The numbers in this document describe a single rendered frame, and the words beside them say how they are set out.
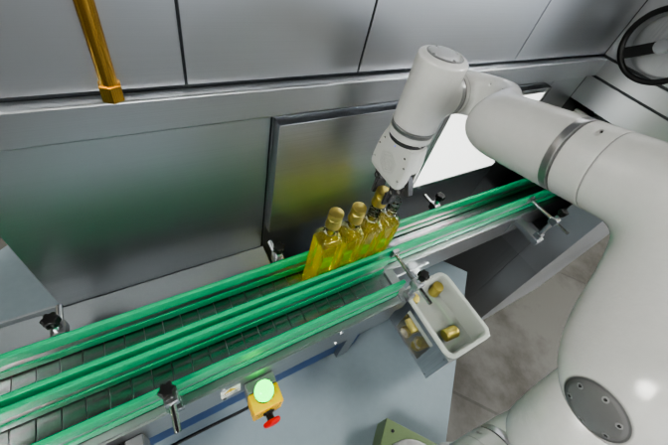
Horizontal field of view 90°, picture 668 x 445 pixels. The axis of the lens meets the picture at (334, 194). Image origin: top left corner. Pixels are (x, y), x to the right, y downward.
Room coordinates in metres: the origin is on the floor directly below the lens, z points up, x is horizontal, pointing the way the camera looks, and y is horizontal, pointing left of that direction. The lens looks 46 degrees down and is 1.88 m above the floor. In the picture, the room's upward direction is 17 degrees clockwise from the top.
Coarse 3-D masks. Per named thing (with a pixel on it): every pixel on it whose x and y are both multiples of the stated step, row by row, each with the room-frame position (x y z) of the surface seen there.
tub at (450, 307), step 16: (448, 288) 0.61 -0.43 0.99; (416, 304) 0.51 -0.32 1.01; (432, 304) 0.57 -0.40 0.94; (448, 304) 0.59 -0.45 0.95; (464, 304) 0.57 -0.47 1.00; (432, 320) 0.52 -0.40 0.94; (448, 320) 0.54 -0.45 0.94; (464, 320) 0.54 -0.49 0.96; (480, 320) 0.52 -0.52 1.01; (432, 336) 0.44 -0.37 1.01; (464, 336) 0.50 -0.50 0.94; (480, 336) 0.49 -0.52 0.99; (448, 352) 0.40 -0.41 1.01; (464, 352) 0.42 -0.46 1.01
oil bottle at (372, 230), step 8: (360, 224) 0.54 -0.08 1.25; (368, 224) 0.54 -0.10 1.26; (376, 224) 0.55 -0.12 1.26; (368, 232) 0.53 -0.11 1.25; (376, 232) 0.54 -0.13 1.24; (368, 240) 0.53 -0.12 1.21; (376, 240) 0.55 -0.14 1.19; (360, 248) 0.52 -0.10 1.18; (368, 248) 0.54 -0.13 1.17; (360, 256) 0.53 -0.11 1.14
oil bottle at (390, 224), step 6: (384, 210) 0.60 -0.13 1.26; (384, 216) 0.58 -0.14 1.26; (396, 216) 0.59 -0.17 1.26; (384, 222) 0.57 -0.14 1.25; (390, 222) 0.57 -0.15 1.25; (396, 222) 0.58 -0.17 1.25; (384, 228) 0.56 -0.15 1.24; (390, 228) 0.57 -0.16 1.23; (396, 228) 0.59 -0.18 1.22; (384, 234) 0.56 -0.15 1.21; (390, 234) 0.58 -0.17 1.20; (378, 240) 0.56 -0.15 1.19; (384, 240) 0.57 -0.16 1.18; (390, 240) 0.59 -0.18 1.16; (378, 246) 0.56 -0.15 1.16; (384, 246) 0.58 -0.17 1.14; (372, 252) 0.56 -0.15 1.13
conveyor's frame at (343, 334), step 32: (416, 256) 0.65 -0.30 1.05; (448, 256) 0.78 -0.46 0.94; (288, 320) 0.35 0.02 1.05; (352, 320) 0.39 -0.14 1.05; (384, 320) 0.48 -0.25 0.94; (288, 352) 0.28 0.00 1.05; (320, 352) 0.34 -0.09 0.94; (224, 384) 0.18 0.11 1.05; (160, 416) 0.09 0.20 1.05; (192, 416) 0.12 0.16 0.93
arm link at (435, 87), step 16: (432, 48) 0.57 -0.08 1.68; (448, 48) 0.59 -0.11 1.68; (416, 64) 0.54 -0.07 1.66; (432, 64) 0.52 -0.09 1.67; (448, 64) 0.53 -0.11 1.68; (464, 64) 0.55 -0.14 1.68; (416, 80) 0.53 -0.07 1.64; (432, 80) 0.52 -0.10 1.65; (448, 80) 0.52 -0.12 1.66; (464, 80) 0.57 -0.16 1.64; (416, 96) 0.52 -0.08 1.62; (432, 96) 0.52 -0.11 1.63; (448, 96) 0.53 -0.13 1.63; (464, 96) 0.56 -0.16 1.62; (400, 112) 0.54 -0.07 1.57; (416, 112) 0.52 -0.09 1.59; (432, 112) 0.52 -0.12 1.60; (448, 112) 0.54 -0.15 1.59; (416, 128) 0.52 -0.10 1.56; (432, 128) 0.53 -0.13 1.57
